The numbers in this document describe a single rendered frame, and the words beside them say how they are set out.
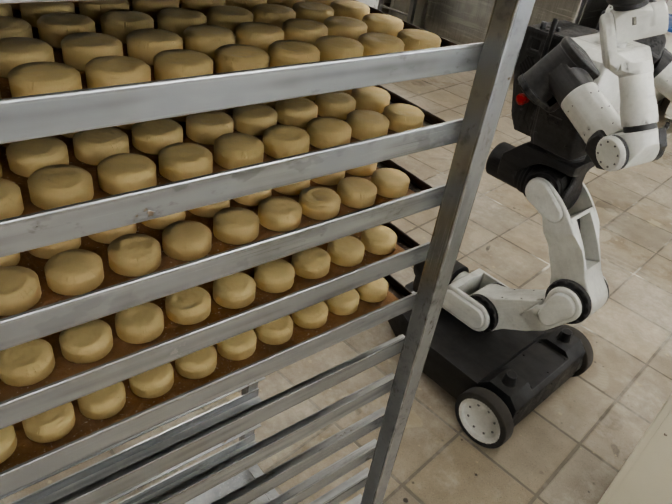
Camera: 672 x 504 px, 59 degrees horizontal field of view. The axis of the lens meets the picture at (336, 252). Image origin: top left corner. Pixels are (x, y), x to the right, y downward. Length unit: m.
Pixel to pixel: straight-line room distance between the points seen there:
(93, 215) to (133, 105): 0.10
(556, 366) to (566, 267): 0.44
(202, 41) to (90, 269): 0.24
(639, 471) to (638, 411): 0.70
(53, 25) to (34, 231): 0.21
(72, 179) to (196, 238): 0.14
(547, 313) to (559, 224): 0.29
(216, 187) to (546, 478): 1.76
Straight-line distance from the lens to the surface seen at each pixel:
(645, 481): 1.87
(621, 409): 2.50
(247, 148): 0.60
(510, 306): 2.09
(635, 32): 1.42
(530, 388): 2.10
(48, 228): 0.51
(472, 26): 5.67
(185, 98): 0.50
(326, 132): 0.65
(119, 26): 0.64
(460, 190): 0.76
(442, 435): 2.12
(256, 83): 0.53
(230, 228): 0.64
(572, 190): 1.87
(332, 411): 0.93
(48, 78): 0.50
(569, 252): 1.90
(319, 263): 0.75
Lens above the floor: 1.60
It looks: 35 degrees down
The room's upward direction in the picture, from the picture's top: 9 degrees clockwise
